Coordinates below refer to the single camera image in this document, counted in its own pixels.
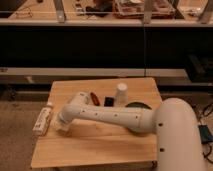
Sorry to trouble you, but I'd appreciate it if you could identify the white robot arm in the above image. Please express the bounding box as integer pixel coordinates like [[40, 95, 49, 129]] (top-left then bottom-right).
[[57, 92, 206, 171]]

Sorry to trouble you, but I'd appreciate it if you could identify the small black block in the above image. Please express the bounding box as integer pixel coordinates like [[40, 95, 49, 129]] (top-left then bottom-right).
[[104, 97, 114, 107]]

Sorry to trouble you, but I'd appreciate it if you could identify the red marker pen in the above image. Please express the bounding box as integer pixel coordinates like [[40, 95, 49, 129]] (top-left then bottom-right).
[[90, 92, 100, 106]]

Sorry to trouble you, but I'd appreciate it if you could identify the white paper cup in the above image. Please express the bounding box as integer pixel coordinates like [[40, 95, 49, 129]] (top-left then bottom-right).
[[115, 83, 128, 106]]

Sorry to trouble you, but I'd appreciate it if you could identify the green bowl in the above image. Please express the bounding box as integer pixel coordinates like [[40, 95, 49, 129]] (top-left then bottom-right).
[[125, 102, 152, 109]]

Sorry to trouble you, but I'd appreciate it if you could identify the cluttered tray on shelf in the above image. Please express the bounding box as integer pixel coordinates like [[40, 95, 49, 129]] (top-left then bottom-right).
[[113, 0, 175, 19]]

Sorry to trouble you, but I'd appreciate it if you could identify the white plastic bottle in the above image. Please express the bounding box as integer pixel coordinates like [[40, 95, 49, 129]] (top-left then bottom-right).
[[33, 102, 53, 136]]

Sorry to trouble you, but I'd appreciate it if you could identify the black power adapter box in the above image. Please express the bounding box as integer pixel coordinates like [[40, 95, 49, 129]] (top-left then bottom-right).
[[199, 125, 213, 144]]

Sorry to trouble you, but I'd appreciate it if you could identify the black floor cable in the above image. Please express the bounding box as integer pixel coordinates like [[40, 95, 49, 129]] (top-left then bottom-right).
[[198, 101, 213, 161]]

